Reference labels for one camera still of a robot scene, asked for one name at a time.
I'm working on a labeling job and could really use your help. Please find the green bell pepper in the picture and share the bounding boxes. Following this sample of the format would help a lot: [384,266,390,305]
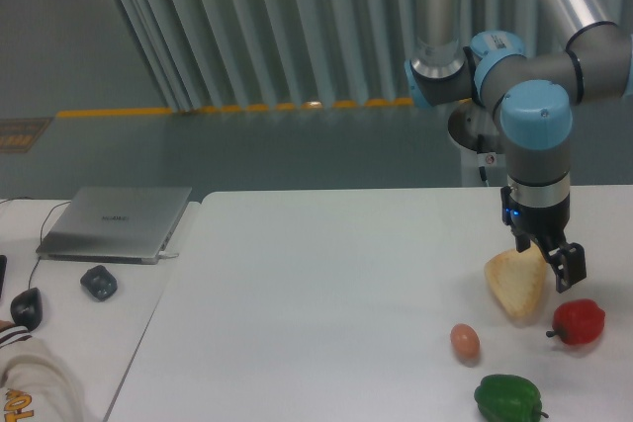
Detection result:
[474,374,549,422]

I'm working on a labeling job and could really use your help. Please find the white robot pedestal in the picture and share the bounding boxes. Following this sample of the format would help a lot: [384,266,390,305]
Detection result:
[447,100,507,187]

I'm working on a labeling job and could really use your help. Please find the white sleeved forearm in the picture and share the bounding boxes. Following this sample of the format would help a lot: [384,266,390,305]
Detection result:
[1,320,83,422]

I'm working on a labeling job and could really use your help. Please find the black mouse cable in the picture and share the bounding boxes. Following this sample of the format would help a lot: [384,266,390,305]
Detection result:
[0,197,73,295]

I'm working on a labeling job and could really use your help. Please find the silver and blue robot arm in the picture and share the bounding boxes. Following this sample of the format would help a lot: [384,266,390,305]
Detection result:
[405,0,632,292]

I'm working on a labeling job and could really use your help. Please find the black computer mouse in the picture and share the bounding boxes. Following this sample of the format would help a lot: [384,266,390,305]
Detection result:
[10,288,44,331]

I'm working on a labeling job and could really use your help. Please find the black power adapter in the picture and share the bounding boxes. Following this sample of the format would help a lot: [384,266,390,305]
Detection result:
[80,265,118,301]

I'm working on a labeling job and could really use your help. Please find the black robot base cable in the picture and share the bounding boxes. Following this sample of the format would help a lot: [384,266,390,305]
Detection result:
[476,133,492,189]

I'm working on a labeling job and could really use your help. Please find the brown egg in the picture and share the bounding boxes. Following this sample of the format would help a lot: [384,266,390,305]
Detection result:
[450,323,481,360]

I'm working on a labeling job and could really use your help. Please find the red bell pepper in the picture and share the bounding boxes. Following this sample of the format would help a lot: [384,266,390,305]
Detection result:
[546,298,606,346]

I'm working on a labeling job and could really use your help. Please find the white corrugated partition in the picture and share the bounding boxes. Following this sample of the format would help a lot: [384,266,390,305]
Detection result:
[117,0,632,113]

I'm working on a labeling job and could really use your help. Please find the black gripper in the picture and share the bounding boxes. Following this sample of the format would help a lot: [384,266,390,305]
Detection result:
[500,186,587,293]

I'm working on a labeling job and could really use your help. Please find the triangular toast slice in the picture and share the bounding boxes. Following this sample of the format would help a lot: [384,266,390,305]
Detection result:
[484,244,548,319]

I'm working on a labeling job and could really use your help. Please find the silver closed laptop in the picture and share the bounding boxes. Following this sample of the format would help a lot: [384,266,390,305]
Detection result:
[37,187,191,264]

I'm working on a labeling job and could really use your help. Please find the black keyboard edge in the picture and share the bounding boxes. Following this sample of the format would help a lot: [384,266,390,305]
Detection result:
[0,254,7,299]

